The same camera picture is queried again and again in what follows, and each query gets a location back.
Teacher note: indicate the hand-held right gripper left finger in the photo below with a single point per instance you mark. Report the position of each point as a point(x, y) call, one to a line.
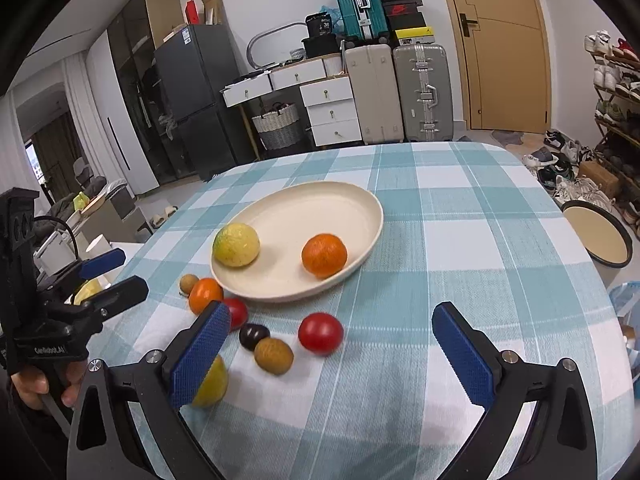
point(200, 355)

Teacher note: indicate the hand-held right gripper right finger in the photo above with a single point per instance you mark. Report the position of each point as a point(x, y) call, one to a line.
point(465, 355)

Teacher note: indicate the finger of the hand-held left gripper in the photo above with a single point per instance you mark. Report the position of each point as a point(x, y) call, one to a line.
point(102, 261)
point(122, 291)

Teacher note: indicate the yellow-green guava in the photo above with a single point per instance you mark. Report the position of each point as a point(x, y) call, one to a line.
point(215, 385)

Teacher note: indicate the dark plum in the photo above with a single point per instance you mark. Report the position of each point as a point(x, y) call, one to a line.
point(254, 336)

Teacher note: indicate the brown chestnut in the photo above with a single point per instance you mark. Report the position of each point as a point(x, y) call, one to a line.
point(188, 283)

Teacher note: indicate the tan longan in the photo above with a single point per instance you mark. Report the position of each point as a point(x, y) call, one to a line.
point(273, 356)

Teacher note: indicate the red tomato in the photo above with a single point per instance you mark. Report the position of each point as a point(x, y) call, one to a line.
point(239, 312)
point(320, 333)

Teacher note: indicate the cream oval plate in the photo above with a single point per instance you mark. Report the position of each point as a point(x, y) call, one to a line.
point(300, 215)

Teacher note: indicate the person's left hand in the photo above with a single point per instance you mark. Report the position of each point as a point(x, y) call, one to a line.
point(30, 385)

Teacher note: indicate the white cylinder bin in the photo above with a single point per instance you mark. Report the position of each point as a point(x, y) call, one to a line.
point(97, 251)

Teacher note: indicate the yellow bag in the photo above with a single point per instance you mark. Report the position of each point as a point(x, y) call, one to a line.
point(87, 291)

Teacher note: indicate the grey low cabinet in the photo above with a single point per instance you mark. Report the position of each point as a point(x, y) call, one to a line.
point(107, 215)

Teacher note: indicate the small orange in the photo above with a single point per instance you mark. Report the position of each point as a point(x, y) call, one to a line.
point(205, 294)

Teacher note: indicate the yellow-green toy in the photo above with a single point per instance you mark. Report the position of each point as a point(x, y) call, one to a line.
point(80, 201)

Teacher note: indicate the beige slipper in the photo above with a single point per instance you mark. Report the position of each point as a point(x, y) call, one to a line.
point(157, 220)
point(170, 211)

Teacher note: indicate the grey chair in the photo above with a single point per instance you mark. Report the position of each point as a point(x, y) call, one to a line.
point(82, 175)

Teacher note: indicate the teal checked tablecloth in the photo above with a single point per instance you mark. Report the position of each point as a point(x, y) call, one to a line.
point(450, 260)

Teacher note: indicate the yellow guava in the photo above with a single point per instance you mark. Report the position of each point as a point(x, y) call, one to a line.
point(236, 245)

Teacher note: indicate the brown curtain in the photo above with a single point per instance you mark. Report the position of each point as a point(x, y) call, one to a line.
point(55, 155)

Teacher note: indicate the white wardrobe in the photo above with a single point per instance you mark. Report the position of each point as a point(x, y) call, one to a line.
point(107, 125)

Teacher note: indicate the white curtain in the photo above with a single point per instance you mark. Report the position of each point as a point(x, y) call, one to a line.
point(77, 110)

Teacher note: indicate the large orange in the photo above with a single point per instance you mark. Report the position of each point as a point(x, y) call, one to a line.
point(324, 256)

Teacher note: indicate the pale blue plastic bag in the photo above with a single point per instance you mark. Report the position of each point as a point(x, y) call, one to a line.
point(625, 305)

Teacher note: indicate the round black-rimmed stool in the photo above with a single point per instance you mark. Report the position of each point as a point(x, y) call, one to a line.
point(595, 232)

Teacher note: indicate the pile of sneakers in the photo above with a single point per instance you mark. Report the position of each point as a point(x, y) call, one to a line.
point(565, 182)

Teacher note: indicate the dark grey refrigerator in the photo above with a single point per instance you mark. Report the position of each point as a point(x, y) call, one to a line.
point(200, 85)

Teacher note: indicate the dark glass wardrobe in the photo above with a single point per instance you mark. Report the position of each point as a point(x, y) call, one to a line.
point(130, 60)

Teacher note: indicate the woven laundry basket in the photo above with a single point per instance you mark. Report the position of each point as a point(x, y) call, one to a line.
point(277, 130)

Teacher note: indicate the grey doormat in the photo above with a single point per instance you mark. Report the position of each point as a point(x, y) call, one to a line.
point(505, 137)

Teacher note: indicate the brown cardboard box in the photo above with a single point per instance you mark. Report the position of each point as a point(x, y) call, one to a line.
point(597, 177)

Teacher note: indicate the wooden shoe rack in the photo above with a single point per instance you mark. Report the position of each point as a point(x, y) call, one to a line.
point(620, 132)

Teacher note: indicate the beige suitcase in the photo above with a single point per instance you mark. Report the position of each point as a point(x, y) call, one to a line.
point(372, 95)

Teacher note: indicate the folded cardboard pieces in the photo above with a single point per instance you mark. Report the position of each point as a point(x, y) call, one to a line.
point(212, 7)

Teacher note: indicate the oval metal-framed mirror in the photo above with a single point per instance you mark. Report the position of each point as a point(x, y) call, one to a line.
point(275, 45)

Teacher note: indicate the silver suitcase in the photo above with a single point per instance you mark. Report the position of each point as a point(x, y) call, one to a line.
point(425, 75)

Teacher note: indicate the white dresser with drawers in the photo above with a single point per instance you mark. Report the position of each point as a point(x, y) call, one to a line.
point(330, 92)

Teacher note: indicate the small patterned bowl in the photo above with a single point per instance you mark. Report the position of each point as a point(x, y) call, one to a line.
point(296, 54)

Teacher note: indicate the wooden door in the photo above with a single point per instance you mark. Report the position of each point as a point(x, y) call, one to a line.
point(500, 60)

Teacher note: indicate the black storage bin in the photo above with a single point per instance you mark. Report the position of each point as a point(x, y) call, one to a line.
point(322, 46)

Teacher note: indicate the small black box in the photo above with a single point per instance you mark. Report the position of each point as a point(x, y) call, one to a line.
point(320, 24)

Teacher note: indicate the yellow and black shoe box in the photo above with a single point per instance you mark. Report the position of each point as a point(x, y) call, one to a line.
point(414, 36)

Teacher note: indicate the plain black shoe box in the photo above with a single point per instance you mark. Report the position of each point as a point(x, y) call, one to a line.
point(407, 21)

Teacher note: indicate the row of white shoes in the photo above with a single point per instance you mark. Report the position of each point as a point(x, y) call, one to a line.
point(602, 42)

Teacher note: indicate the black shoe box red logo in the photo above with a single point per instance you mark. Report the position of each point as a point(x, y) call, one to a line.
point(401, 8)

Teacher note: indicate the teal suitcase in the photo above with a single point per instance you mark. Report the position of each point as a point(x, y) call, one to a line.
point(357, 5)

